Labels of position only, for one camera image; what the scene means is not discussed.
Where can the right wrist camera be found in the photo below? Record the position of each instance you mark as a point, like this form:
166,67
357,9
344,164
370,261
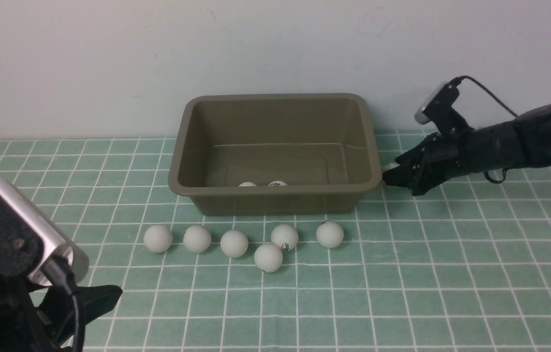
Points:
438,109

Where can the olive green plastic bin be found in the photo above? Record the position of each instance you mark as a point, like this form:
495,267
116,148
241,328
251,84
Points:
322,145

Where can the green checkered tablecloth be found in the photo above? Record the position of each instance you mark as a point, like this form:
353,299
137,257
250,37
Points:
465,268

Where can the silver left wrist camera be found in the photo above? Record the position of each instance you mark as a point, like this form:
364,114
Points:
29,239

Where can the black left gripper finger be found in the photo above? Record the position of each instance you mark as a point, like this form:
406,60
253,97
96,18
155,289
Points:
57,310

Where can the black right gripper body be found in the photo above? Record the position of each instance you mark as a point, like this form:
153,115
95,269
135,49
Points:
474,151

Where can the white printed ball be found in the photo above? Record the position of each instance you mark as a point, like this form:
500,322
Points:
285,236
277,183

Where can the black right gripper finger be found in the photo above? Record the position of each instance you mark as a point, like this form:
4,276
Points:
415,179
412,159

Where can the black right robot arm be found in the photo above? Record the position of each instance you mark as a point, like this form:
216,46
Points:
534,131

